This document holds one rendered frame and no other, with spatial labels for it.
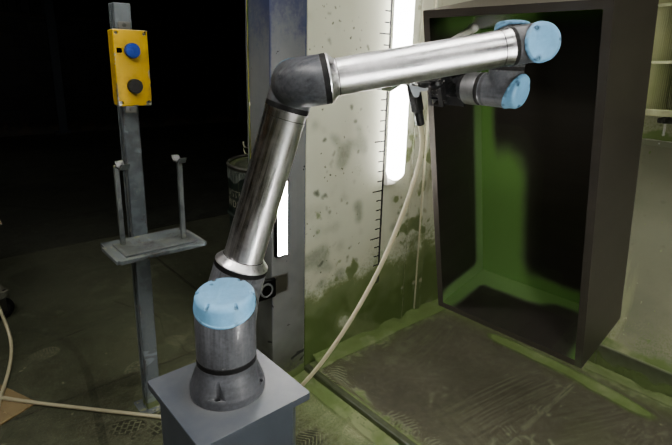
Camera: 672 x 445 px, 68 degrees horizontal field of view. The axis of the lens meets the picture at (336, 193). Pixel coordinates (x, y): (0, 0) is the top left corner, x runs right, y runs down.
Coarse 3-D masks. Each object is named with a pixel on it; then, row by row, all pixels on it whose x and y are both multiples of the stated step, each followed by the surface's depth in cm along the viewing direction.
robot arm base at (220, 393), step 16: (256, 352) 127; (240, 368) 120; (256, 368) 125; (192, 384) 123; (208, 384) 120; (224, 384) 119; (240, 384) 120; (256, 384) 124; (192, 400) 123; (208, 400) 119; (224, 400) 119; (240, 400) 120
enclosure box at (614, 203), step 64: (512, 0) 159; (576, 0) 131; (640, 0) 137; (576, 64) 170; (640, 64) 147; (448, 128) 191; (512, 128) 197; (576, 128) 178; (640, 128) 160; (448, 192) 200; (512, 192) 207; (576, 192) 187; (448, 256) 210; (512, 256) 219; (576, 256) 196; (512, 320) 198; (576, 320) 193
